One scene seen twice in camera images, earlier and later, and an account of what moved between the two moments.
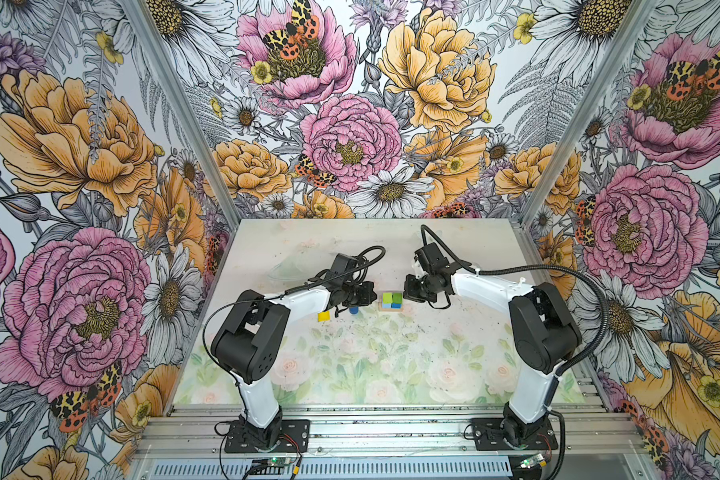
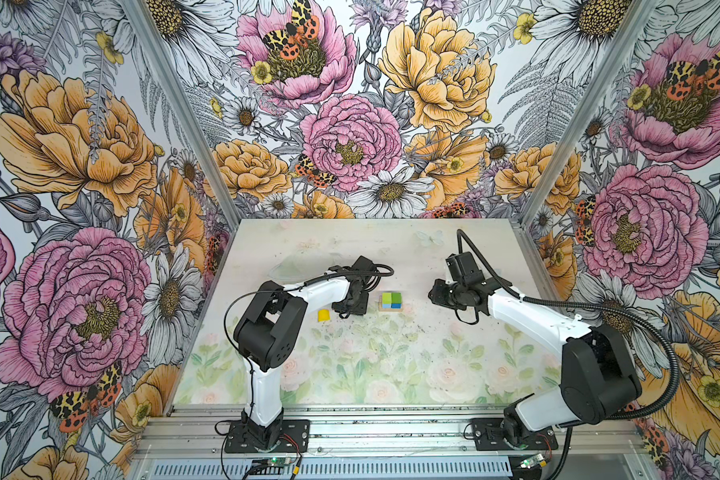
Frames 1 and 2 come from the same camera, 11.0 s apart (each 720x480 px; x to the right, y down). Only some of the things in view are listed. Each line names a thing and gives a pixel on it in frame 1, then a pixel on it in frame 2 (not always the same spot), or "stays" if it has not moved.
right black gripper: (410, 294) → (437, 290)
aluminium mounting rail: (582, 431) stays
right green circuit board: (530, 462) stays
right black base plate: (488, 436) stays
